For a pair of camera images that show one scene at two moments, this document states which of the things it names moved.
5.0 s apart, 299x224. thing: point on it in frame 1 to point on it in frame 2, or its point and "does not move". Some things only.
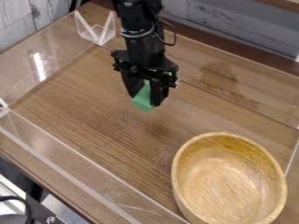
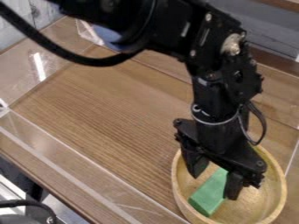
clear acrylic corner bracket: (96, 34) does not move
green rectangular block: (141, 100) to (208, 195)
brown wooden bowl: (228, 180) does not move
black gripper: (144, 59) to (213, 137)
